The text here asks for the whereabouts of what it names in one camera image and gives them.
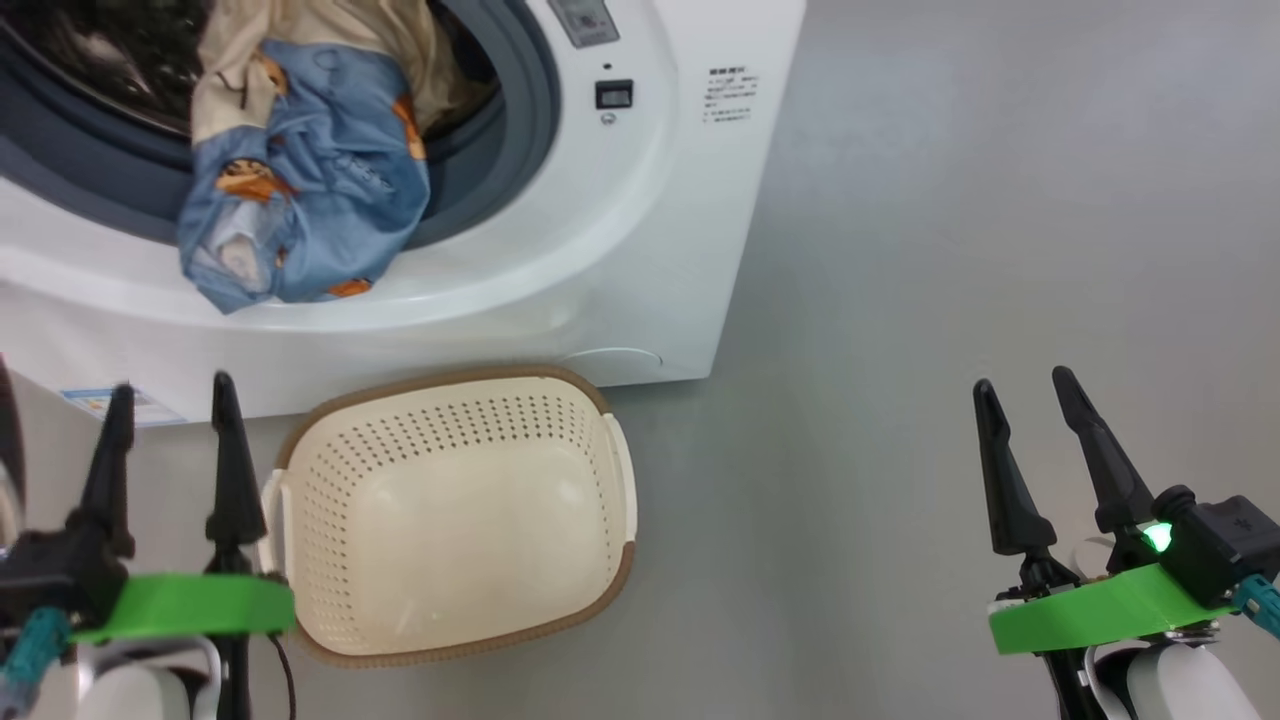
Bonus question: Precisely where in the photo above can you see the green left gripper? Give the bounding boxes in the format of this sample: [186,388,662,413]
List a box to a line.
[68,372,297,646]

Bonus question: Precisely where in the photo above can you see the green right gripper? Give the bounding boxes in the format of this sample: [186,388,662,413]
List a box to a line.
[972,366,1237,657]

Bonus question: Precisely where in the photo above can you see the black round glass washer door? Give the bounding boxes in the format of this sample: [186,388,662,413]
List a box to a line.
[0,352,27,546]

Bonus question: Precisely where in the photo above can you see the blue garment with orange print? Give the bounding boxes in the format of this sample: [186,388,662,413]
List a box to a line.
[178,40,433,316]

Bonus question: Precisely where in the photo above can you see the cream garment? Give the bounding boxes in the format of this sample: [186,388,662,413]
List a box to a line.
[190,0,501,146]

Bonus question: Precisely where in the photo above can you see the washing machine drum interior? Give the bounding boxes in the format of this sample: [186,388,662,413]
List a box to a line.
[0,0,216,111]

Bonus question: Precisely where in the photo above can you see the white front-load washing machine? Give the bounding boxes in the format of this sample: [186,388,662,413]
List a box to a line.
[0,0,807,423]

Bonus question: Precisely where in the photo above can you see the blue energy label sticker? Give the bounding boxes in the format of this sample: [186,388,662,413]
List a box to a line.
[60,385,187,427]

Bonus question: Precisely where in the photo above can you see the cream perforated laundry basket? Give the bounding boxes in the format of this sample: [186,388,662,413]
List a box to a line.
[260,364,638,669]

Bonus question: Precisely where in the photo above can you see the round white filter cover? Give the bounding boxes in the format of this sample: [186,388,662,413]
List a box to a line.
[558,347,664,387]

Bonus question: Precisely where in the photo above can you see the printed warning text label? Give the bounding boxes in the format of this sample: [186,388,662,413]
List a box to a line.
[705,67,760,124]

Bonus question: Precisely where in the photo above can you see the grey rating plate label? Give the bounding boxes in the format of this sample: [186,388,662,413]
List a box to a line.
[548,0,621,49]

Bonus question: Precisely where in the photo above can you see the teal left cable connector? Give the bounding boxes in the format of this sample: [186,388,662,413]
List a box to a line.
[0,607,73,693]

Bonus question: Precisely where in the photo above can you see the teal cable connector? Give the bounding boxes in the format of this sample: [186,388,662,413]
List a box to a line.
[1233,575,1280,641]
[0,607,73,693]

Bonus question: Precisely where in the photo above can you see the thin black cable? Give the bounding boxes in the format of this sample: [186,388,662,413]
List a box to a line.
[266,632,298,720]

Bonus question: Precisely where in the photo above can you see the teal right cable connector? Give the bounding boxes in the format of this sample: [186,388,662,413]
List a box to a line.
[1233,575,1280,641]

